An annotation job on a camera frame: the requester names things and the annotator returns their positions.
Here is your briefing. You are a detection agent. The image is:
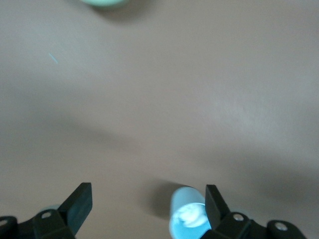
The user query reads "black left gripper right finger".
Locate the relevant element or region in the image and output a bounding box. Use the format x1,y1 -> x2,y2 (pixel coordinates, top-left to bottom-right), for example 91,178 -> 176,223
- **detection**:
198,184 -> 308,239

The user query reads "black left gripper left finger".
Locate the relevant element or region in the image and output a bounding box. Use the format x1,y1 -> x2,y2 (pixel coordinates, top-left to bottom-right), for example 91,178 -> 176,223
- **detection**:
0,182 -> 93,239

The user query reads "blue plastic cup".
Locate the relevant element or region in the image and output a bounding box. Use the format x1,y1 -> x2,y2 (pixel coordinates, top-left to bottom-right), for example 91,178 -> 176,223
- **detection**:
168,186 -> 212,239

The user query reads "crumpled white paper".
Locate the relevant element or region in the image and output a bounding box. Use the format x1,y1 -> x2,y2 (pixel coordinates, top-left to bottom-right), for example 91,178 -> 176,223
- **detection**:
175,203 -> 207,228

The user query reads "light green bowl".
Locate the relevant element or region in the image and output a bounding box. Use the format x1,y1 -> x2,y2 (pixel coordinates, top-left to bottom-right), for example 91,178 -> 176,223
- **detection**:
79,0 -> 130,7

